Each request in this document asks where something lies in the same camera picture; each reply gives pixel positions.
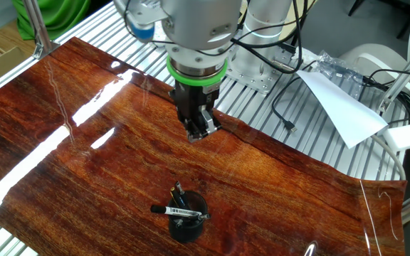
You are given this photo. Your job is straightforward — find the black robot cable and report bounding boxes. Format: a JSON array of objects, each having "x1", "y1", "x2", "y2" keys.
[{"x1": 122, "y1": 0, "x2": 312, "y2": 75}]

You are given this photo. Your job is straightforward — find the clear plastic bag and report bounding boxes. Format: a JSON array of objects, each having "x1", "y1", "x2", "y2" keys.
[{"x1": 292, "y1": 44, "x2": 364, "y2": 85}]

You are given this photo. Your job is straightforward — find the green cloth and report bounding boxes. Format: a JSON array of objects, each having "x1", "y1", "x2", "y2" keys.
[{"x1": 11, "y1": 0, "x2": 92, "y2": 41}]

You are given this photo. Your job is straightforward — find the white paper sheet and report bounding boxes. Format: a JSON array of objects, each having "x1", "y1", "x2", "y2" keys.
[{"x1": 295, "y1": 68, "x2": 389, "y2": 149}]

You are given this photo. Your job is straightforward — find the wood grain table mat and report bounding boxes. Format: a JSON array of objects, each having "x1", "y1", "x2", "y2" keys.
[{"x1": 0, "y1": 36, "x2": 407, "y2": 256}]

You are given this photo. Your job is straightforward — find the silver cable connector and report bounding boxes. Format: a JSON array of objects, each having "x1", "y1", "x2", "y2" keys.
[{"x1": 272, "y1": 59, "x2": 298, "y2": 75}]

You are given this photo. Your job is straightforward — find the white marker pen black cap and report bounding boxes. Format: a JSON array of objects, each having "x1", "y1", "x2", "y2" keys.
[{"x1": 149, "y1": 204, "x2": 206, "y2": 218}]

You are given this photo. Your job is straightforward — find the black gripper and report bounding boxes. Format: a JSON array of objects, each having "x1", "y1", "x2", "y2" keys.
[{"x1": 169, "y1": 80, "x2": 224, "y2": 144}]

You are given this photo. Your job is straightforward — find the white chair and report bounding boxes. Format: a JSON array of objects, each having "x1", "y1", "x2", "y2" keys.
[{"x1": 340, "y1": 20, "x2": 410, "y2": 99}]

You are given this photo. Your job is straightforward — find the black USB cable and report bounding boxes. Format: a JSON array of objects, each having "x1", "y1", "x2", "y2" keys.
[{"x1": 271, "y1": 62, "x2": 316, "y2": 134}]

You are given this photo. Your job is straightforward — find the grey adapter cable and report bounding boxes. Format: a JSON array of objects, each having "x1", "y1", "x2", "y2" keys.
[{"x1": 370, "y1": 134, "x2": 407, "y2": 181}]

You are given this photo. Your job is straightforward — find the green mounting ring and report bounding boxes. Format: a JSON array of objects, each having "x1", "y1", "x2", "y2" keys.
[{"x1": 165, "y1": 55, "x2": 228, "y2": 87}]

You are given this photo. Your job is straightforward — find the black pen gold end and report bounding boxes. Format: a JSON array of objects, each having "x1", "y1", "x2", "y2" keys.
[{"x1": 170, "y1": 184, "x2": 191, "y2": 210}]

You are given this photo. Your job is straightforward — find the black cable bundle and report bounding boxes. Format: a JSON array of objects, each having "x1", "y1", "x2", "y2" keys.
[{"x1": 363, "y1": 68, "x2": 410, "y2": 125}]

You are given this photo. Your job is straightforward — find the aluminium frame post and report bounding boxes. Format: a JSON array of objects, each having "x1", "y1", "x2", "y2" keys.
[
  {"x1": 377, "y1": 38, "x2": 410, "y2": 114},
  {"x1": 21, "y1": 0, "x2": 62, "y2": 60}
]

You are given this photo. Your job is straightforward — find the white power adapter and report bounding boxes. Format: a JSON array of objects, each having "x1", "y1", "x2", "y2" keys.
[{"x1": 382, "y1": 124, "x2": 410, "y2": 152}]

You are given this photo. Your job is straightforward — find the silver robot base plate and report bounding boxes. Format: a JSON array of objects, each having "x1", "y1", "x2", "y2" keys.
[{"x1": 222, "y1": 41, "x2": 298, "y2": 95}]

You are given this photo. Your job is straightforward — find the black mesh pen holder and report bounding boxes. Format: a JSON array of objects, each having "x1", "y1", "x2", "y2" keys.
[{"x1": 166, "y1": 190, "x2": 209, "y2": 245}]

